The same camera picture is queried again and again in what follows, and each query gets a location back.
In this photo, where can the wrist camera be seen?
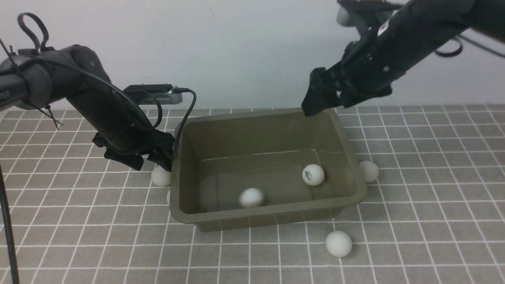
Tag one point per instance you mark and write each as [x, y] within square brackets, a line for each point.
[150, 94]
[370, 13]

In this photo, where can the olive green plastic bin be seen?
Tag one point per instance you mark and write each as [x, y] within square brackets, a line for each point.
[220, 156]

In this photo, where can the white ball with logo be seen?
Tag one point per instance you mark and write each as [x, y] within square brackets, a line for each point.
[313, 175]

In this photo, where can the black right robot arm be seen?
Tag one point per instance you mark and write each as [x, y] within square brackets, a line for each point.
[393, 39]

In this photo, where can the white ball front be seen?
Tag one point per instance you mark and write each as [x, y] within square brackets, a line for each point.
[338, 244]

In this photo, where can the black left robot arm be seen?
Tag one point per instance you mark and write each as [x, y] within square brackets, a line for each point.
[75, 73]

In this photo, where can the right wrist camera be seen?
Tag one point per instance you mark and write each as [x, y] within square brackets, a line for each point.
[370, 13]

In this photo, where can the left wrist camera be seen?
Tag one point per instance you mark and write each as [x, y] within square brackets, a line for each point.
[150, 94]

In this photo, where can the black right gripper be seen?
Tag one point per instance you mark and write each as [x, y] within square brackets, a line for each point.
[363, 73]

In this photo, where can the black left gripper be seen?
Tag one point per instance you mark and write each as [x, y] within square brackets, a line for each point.
[125, 136]

